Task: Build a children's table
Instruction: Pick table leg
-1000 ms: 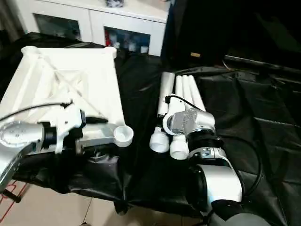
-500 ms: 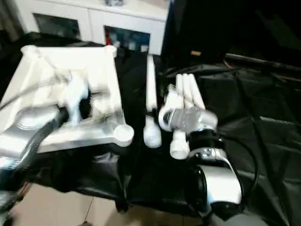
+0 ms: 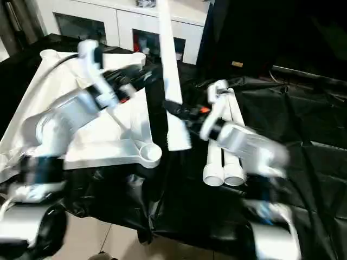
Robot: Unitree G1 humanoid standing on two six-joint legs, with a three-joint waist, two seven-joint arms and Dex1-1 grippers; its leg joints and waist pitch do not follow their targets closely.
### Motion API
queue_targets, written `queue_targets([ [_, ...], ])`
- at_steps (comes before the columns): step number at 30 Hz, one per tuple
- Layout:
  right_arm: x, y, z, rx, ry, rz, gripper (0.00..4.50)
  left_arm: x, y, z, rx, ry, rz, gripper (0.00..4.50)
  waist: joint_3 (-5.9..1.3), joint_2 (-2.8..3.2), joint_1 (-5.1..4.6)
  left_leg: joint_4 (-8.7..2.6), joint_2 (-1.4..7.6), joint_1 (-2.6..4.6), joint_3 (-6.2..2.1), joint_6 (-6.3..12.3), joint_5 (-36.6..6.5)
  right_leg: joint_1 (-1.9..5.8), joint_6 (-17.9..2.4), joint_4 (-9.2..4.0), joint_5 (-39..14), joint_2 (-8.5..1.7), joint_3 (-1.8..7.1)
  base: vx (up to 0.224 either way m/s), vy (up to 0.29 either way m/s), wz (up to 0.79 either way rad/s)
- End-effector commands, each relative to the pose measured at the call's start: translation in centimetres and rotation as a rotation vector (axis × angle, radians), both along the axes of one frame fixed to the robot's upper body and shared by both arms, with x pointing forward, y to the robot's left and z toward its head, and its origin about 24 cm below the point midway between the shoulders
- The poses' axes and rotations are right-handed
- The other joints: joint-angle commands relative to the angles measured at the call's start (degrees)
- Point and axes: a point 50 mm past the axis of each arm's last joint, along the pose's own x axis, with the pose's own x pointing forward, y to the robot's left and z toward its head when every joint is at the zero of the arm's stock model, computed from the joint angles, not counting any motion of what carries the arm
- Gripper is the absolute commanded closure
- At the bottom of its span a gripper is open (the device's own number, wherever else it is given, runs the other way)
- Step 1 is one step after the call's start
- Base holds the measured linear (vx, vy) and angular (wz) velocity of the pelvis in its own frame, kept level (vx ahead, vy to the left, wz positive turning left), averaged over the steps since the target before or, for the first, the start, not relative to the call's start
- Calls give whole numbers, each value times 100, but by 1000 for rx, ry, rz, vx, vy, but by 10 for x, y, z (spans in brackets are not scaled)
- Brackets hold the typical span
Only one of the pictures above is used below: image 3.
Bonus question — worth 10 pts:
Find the white plastic table top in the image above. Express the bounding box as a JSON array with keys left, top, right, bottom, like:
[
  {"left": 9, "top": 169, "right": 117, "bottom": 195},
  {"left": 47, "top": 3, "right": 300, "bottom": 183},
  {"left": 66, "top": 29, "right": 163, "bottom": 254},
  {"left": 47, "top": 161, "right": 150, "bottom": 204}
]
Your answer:
[{"left": 0, "top": 48, "right": 163, "bottom": 188}]

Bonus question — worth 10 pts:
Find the white glass-door sideboard cabinet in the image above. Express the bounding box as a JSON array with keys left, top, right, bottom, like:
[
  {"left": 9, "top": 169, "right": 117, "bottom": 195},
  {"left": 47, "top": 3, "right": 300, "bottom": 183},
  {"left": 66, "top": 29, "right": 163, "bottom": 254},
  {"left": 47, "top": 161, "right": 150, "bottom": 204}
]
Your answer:
[{"left": 35, "top": 0, "right": 207, "bottom": 66}]

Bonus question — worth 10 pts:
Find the grey crumpled bag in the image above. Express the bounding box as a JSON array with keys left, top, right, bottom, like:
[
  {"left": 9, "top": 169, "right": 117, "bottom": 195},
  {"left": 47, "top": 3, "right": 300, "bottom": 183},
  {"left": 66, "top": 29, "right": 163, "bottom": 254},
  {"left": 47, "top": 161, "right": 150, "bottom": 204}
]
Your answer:
[{"left": 134, "top": 0, "right": 158, "bottom": 8}]

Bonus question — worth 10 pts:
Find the black work mat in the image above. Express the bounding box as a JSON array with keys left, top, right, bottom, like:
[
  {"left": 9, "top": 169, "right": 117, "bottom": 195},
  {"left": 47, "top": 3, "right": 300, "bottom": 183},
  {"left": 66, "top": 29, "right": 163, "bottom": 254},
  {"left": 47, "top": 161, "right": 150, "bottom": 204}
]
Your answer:
[{"left": 0, "top": 32, "right": 347, "bottom": 260}]

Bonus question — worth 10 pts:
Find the black backdrop cloth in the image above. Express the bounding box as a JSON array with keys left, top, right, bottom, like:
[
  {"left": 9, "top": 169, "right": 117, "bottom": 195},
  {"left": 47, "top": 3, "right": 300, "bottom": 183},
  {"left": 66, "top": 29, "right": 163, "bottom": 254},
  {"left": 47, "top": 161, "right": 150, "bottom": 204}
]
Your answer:
[{"left": 196, "top": 0, "right": 347, "bottom": 82}]

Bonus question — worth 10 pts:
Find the grey metal rack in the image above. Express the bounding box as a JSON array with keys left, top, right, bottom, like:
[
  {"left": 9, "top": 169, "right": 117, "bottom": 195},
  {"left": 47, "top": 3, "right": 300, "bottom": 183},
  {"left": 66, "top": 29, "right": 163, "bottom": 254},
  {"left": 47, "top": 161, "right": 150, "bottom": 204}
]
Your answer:
[{"left": 0, "top": 0, "right": 46, "bottom": 56}]

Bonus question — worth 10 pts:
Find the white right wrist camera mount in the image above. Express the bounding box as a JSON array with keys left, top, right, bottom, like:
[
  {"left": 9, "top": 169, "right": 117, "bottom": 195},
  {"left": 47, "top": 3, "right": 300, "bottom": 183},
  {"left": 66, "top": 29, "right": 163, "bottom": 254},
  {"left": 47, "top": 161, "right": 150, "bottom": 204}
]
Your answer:
[{"left": 200, "top": 79, "right": 230, "bottom": 142}]

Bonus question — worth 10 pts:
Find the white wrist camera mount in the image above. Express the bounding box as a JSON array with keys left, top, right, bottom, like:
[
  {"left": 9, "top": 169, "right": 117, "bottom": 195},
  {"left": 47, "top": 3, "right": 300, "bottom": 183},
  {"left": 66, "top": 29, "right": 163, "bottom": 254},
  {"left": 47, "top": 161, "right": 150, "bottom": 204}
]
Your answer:
[
  {"left": 200, "top": 79, "right": 230, "bottom": 142},
  {"left": 76, "top": 40, "right": 120, "bottom": 109}
]

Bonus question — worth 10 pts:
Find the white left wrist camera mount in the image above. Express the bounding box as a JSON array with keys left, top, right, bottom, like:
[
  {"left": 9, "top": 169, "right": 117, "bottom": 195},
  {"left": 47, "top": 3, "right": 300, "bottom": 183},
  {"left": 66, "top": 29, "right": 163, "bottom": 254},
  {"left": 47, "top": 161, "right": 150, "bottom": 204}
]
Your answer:
[{"left": 76, "top": 40, "right": 120, "bottom": 109}]

